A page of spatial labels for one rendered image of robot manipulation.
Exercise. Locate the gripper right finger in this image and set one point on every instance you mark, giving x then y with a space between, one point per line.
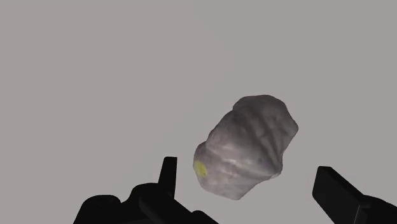
344 195

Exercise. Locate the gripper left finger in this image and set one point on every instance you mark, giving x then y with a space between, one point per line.
155 201

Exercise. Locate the grey ridged lump, yellow spot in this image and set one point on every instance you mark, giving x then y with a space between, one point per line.
245 149

